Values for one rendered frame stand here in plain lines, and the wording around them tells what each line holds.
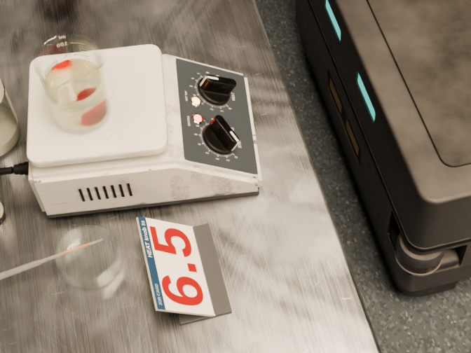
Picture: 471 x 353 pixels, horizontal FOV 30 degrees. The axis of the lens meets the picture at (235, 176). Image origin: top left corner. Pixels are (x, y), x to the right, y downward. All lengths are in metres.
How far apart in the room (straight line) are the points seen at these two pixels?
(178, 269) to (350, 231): 0.94
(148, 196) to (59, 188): 0.08
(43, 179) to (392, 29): 0.83
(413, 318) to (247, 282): 0.85
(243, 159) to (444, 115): 0.63
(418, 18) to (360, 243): 0.43
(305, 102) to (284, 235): 1.06
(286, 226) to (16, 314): 0.25
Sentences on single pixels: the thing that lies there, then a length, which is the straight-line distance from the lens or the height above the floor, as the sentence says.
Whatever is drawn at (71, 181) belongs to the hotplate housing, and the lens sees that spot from 0.76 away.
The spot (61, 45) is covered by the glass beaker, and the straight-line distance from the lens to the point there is 0.74.
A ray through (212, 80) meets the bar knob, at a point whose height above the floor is 0.82.
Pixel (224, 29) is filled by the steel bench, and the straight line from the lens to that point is 0.94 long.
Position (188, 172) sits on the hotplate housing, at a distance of 0.76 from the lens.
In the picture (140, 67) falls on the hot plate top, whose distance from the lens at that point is 0.79.
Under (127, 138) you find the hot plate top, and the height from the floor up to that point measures 0.84.
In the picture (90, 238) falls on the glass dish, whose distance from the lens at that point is 0.80.
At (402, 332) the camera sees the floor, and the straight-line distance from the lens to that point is 1.58.
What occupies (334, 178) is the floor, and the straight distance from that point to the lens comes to 1.72.
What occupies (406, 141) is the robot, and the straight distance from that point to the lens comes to 1.34.
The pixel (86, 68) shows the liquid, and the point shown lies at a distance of 0.75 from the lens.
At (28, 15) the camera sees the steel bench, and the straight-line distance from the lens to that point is 0.99.
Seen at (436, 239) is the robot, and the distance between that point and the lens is 1.38.
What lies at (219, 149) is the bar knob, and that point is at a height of 0.80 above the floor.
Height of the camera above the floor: 1.43
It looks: 56 degrees down
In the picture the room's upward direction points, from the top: 5 degrees counter-clockwise
